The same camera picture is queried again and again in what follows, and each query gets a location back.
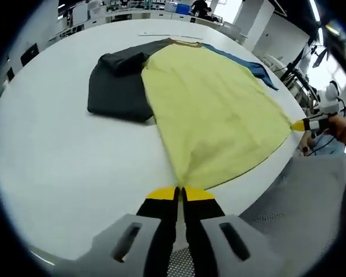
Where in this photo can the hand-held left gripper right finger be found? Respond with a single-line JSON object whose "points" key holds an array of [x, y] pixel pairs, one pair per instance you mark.
{"points": [[213, 239]]}

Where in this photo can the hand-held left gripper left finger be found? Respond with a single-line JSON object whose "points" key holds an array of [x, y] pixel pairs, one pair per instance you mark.
{"points": [[150, 239]]}

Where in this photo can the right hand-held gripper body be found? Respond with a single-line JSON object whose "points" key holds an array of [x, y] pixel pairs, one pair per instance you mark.
{"points": [[331, 98]]}

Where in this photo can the yellow blue grey garment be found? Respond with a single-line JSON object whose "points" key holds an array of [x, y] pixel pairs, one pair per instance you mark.
{"points": [[213, 115]]}

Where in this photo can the white template strip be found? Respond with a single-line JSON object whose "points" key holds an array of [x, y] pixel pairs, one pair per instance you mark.
{"points": [[161, 33]]}

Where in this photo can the person's right hand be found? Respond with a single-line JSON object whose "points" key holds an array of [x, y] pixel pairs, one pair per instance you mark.
{"points": [[340, 127]]}

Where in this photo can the person's light blue shirt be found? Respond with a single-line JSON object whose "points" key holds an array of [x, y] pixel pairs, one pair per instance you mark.
{"points": [[330, 150]]}

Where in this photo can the long ceiling light strip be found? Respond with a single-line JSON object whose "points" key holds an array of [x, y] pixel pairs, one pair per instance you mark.
{"points": [[315, 10]]}

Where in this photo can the white office chair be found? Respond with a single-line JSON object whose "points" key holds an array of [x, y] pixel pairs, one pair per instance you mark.
{"points": [[233, 31]]}

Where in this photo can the blue storage bin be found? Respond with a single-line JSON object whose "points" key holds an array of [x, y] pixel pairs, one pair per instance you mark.
{"points": [[182, 8]]}

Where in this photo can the white cabinet row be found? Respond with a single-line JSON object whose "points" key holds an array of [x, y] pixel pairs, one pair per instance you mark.
{"points": [[127, 15]]}

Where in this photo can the black wall panel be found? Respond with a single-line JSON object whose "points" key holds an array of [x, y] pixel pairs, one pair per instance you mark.
{"points": [[29, 54]]}

